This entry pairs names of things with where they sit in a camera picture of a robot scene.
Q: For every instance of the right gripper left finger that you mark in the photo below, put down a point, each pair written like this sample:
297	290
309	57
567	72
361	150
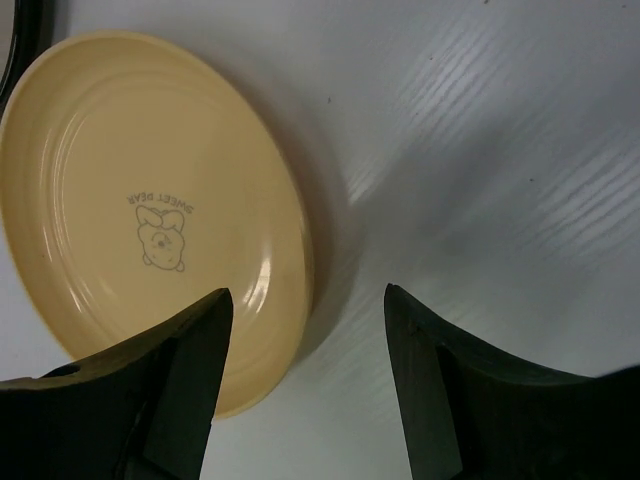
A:
141	409

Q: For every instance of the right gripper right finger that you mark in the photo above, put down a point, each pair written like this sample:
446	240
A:
470	410

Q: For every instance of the beige bear plate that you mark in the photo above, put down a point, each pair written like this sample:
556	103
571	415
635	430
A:
135	180

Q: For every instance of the red rimmed plate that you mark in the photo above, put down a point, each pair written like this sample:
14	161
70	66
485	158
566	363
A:
30	32

